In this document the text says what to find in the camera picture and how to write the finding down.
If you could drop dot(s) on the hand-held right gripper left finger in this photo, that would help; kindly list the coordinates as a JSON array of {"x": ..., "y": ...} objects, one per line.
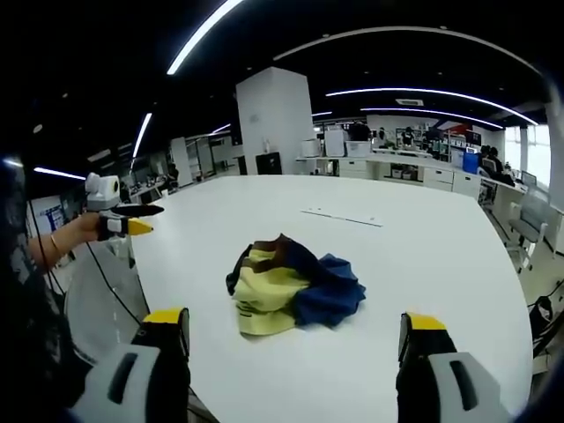
[{"x": 132, "y": 374}]

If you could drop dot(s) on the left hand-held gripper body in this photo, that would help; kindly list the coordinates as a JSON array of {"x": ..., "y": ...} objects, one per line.
[{"x": 102, "y": 194}]

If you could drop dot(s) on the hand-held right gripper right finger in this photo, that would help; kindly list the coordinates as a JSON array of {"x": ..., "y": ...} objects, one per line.
[{"x": 454, "y": 379}]

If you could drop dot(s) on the yellow blue brown garment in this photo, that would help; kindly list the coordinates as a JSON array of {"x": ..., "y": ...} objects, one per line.
[{"x": 286, "y": 286}]

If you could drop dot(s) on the person's left hand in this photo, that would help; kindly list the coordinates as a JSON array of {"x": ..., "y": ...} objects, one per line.
[{"x": 90, "y": 225}]

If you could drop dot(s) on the short ceiling light strip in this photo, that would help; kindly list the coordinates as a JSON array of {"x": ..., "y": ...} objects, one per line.
[{"x": 142, "y": 138}]

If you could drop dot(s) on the black bag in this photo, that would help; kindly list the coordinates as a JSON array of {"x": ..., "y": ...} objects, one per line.
[{"x": 541, "y": 321}]

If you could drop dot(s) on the person's dark patterned clothing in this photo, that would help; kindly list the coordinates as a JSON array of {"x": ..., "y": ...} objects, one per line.
[{"x": 31, "y": 308}]

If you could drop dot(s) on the black cabinet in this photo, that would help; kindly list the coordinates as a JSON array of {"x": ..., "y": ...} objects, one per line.
[{"x": 269, "y": 163}]

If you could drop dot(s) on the grey office chair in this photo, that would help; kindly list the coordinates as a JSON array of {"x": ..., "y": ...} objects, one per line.
[{"x": 529, "y": 224}]

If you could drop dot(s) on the long ceiling light strip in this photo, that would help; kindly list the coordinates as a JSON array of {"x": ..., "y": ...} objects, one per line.
[{"x": 200, "y": 37}]

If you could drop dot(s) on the white drawer cabinet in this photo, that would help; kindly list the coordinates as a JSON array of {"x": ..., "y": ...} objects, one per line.
[{"x": 438, "y": 177}]

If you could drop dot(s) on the tall white storage box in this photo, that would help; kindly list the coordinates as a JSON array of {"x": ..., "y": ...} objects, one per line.
[{"x": 336, "y": 142}]

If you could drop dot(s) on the blue storage box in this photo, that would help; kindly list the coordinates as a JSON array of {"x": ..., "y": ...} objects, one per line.
[{"x": 471, "y": 161}]

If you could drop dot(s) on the curved ceiling light strip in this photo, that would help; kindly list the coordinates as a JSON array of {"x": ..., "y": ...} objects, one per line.
[{"x": 436, "y": 99}]

